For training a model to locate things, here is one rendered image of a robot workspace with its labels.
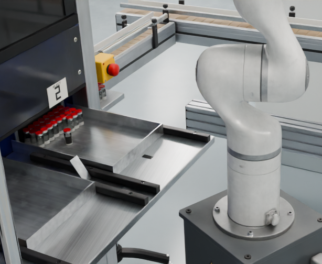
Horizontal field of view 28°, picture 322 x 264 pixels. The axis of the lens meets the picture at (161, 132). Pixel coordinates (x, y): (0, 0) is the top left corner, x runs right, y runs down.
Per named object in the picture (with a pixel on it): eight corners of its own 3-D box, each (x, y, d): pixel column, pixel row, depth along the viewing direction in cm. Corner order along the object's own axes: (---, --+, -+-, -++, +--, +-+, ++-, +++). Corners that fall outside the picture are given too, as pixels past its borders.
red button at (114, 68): (104, 77, 204) (103, 65, 202) (111, 72, 207) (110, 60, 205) (114, 78, 202) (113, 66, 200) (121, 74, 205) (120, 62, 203)
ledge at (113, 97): (67, 106, 213) (66, 101, 213) (90, 90, 223) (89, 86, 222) (103, 113, 207) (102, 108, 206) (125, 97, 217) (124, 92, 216)
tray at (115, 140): (12, 151, 185) (10, 140, 183) (68, 113, 204) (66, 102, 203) (114, 177, 169) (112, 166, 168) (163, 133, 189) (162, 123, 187)
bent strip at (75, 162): (72, 179, 169) (69, 160, 167) (78, 174, 172) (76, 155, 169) (117, 193, 163) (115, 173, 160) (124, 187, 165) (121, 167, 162)
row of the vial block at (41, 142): (35, 147, 186) (33, 133, 183) (73, 120, 199) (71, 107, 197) (41, 149, 185) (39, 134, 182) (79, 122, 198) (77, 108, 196)
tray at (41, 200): (-80, 215, 159) (-84, 202, 158) (-7, 164, 179) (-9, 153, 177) (28, 253, 144) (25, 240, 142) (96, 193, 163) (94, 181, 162)
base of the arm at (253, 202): (311, 219, 152) (315, 150, 143) (248, 251, 143) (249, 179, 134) (257, 185, 166) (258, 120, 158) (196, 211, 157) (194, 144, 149)
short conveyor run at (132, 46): (78, 114, 212) (73, 69, 204) (41, 106, 219) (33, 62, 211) (179, 44, 263) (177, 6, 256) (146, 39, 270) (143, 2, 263)
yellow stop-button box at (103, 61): (85, 80, 206) (82, 58, 203) (98, 72, 212) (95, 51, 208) (105, 84, 203) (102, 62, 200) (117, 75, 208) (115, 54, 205)
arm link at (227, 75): (280, 162, 140) (283, 57, 128) (194, 157, 143) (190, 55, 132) (282, 135, 150) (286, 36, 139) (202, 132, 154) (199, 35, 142)
